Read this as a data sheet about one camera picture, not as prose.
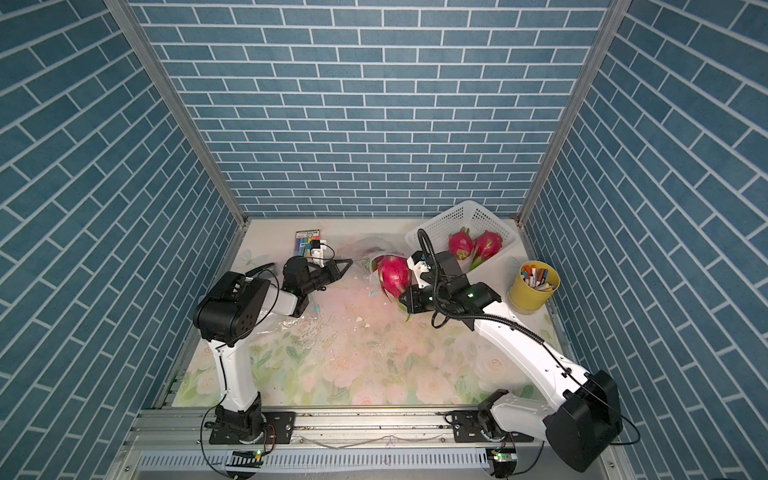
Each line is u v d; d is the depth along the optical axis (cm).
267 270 104
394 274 75
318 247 91
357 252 97
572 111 89
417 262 70
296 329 91
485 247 102
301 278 80
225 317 54
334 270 89
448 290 59
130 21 71
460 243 102
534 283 91
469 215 116
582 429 63
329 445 72
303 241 112
